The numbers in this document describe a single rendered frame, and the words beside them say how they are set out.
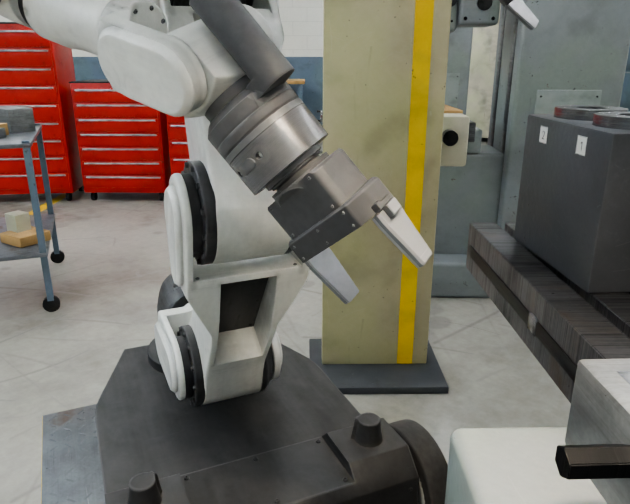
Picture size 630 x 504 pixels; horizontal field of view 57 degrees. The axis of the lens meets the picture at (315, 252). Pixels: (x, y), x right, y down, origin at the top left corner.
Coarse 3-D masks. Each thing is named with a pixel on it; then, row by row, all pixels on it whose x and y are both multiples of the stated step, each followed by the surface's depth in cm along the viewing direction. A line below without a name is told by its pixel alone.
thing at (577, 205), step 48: (528, 144) 82; (576, 144) 69; (624, 144) 62; (528, 192) 82; (576, 192) 69; (624, 192) 64; (528, 240) 83; (576, 240) 70; (624, 240) 66; (624, 288) 68
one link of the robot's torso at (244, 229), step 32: (160, 0) 74; (256, 0) 83; (192, 128) 79; (192, 160) 81; (224, 160) 74; (192, 192) 73; (224, 192) 73; (192, 224) 73; (224, 224) 73; (256, 224) 75; (224, 256) 76; (256, 256) 79
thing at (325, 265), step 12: (324, 252) 58; (312, 264) 56; (324, 264) 57; (336, 264) 58; (324, 276) 57; (336, 276) 58; (348, 276) 58; (336, 288) 57; (348, 288) 58; (348, 300) 57
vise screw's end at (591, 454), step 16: (560, 448) 33; (576, 448) 32; (592, 448) 32; (608, 448) 32; (624, 448) 33; (560, 464) 33; (576, 464) 32; (592, 464) 32; (608, 464) 32; (624, 464) 32
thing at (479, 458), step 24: (456, 432) 56; (480, 432) 56; (504, 432) 56; (528, 432) 56; (552, 432) 56; (456, 456) 54; (480, 456) 52; (504, 456) 52; (528, 456) 52; (552, 456) 52; (456, 480) 54; (480, 480) 49; (504, 480) 49; (528, 480) 49; (552, 480) 49; (576, 480) 49
